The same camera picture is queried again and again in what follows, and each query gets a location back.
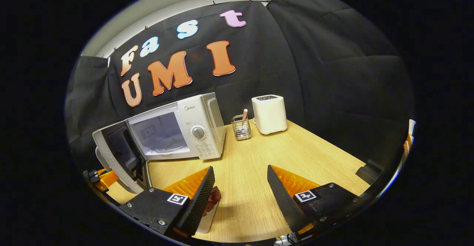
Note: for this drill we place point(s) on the black box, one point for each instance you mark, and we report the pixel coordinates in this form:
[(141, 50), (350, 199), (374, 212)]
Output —
[(370, 170)]

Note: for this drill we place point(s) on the white plate of red meat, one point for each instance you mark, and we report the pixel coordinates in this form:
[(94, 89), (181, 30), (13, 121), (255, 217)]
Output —
[(212, 201)]

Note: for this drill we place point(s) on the white toaster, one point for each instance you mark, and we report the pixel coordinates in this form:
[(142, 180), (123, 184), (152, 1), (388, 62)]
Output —
[(269, 114)]

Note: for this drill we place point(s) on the black backdrop cloth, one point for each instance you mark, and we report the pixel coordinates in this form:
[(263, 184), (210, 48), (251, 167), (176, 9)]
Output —
[(314, 53)]

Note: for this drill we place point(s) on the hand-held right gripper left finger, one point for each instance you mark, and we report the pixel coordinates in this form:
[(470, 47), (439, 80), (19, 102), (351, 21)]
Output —
[(202, 198)]

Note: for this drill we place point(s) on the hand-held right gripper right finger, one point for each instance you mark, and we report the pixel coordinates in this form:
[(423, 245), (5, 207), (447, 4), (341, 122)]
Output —
[(282, 201)]

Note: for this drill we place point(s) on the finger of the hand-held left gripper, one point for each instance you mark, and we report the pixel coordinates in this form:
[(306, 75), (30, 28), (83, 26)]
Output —
[(108, 179)]

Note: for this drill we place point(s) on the white microwave oven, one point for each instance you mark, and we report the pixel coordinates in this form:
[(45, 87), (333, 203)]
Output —
[(202, 114)]

